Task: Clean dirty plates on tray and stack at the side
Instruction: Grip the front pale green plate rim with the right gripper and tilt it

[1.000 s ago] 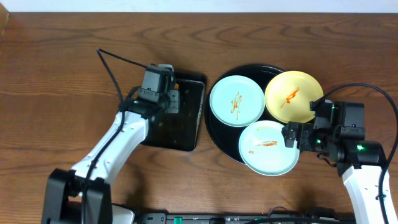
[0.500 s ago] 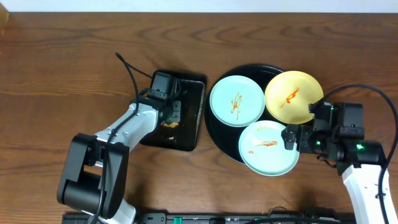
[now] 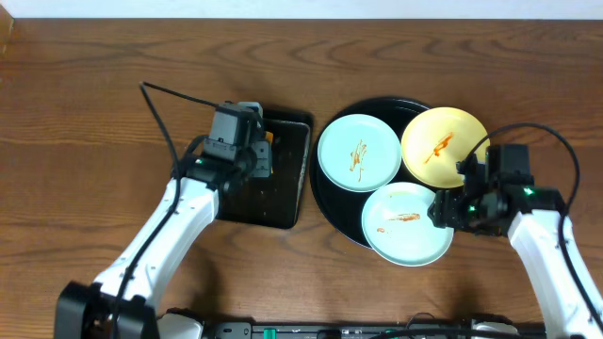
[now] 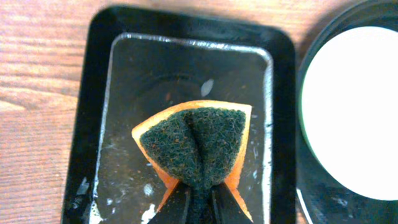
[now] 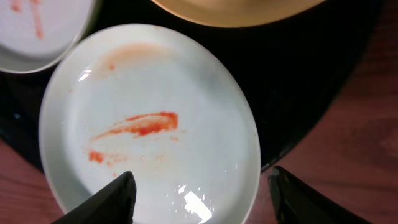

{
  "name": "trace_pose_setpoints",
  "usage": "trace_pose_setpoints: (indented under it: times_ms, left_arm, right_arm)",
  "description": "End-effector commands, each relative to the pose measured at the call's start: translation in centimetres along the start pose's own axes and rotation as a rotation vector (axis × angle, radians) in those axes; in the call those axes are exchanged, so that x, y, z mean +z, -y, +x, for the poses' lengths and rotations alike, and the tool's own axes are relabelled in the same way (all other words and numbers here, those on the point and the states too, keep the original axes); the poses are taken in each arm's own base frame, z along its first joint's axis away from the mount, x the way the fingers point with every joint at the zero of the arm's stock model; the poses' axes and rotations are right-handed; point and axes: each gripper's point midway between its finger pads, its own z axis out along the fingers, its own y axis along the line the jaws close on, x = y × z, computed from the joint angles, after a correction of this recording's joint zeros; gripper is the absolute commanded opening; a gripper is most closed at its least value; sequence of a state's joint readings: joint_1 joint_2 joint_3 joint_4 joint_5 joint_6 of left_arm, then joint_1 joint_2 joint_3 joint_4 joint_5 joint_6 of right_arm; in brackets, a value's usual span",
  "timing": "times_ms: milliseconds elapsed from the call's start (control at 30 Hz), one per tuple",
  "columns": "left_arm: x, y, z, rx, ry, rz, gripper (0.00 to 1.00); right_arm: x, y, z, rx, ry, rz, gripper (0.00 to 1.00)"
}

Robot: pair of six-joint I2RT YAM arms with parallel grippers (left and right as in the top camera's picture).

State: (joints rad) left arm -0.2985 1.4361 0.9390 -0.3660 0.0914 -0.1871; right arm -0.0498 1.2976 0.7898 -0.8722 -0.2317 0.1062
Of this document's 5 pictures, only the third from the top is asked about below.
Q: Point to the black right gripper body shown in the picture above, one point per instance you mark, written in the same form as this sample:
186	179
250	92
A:
466	213

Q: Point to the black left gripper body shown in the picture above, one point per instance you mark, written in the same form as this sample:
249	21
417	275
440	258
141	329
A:
263	159

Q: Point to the orange sponge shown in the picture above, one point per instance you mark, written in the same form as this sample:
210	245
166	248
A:
269	136

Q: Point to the yellow plate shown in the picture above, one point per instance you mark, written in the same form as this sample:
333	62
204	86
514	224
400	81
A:
436	140

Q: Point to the light green plate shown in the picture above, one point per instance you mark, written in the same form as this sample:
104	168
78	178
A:
359	153
396	225

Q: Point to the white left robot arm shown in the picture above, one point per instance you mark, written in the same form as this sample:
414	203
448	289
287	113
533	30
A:
125	295

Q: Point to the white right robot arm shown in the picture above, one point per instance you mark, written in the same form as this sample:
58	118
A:
543	238

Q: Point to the square black tray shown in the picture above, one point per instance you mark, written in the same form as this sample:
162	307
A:
275	201

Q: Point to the round black tray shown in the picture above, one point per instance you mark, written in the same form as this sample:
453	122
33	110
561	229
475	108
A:
343	208

